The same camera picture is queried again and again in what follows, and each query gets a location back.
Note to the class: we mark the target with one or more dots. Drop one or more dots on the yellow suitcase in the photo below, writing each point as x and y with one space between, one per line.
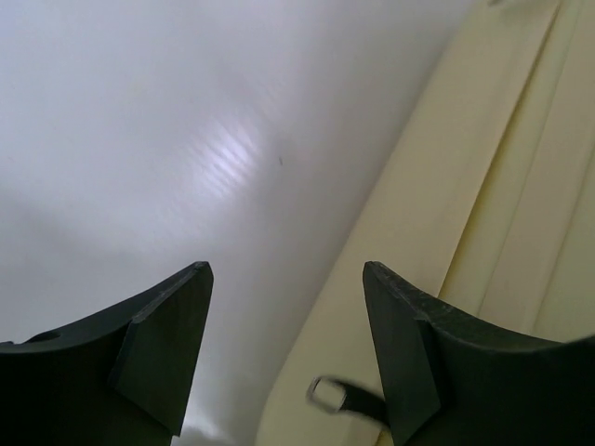
487 202

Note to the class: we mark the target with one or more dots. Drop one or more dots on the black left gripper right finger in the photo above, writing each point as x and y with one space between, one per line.
450 378

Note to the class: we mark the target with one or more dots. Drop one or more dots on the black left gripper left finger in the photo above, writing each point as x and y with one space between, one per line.
121 376

